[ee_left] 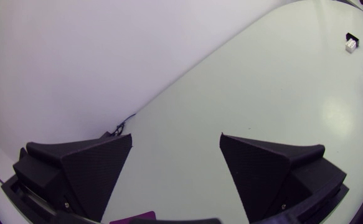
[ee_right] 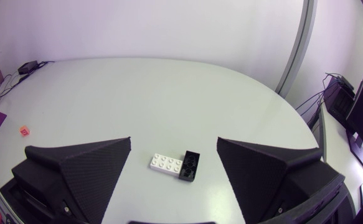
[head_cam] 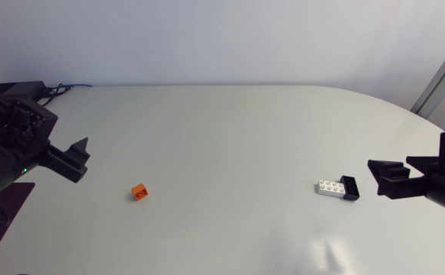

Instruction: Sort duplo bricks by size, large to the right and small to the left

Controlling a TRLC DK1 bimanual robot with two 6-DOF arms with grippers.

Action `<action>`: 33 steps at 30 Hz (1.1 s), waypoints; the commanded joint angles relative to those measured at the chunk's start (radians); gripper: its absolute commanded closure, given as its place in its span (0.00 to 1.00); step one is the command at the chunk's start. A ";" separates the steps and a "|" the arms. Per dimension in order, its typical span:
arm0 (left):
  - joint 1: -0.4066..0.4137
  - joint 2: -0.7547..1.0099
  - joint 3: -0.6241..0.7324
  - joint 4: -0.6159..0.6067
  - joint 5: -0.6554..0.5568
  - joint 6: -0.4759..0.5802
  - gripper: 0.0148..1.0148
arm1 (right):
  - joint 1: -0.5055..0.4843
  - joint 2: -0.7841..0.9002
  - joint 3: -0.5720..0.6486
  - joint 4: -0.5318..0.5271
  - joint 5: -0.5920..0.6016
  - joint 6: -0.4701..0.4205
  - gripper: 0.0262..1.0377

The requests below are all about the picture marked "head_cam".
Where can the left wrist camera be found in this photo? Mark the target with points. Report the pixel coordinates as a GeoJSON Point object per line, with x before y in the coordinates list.
{"type": "Point", "coordinates": [20, 122]}

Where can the white toy brick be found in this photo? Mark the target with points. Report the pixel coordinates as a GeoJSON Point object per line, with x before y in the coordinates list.
{"type": "Point", "coordinates": [331, 188]}

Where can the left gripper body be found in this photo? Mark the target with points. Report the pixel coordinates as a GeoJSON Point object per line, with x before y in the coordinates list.
{"type": "Point", "coordinates": [18, 164]}

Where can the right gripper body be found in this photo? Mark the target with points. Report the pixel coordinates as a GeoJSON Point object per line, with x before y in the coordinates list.
{"type": "Point", "coordinates": [436, 191]}

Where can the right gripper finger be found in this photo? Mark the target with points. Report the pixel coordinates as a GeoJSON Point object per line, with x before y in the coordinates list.
{"type": "Point", "coordinates": [422, 163]}
{"type": "Point", "coordinates": [388, 171]}

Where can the orange toy brick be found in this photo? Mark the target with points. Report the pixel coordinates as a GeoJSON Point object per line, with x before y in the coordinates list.
{"type": "Point", "coordinates": [140, 192]}

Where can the black power brick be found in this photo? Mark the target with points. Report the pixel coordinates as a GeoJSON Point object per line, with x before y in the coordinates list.
{"type": "Point", "coordinates": [16, 91]}

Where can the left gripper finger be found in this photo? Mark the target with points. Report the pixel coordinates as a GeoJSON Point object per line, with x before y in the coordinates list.
{"type": "Point", "coordinates": [63, 168]}
{"type": "Point", "coordinates": [79, 151]}

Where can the black toy brick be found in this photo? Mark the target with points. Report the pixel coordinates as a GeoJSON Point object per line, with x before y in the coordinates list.
{"type": "Point", "coordinates": [350, 187]}

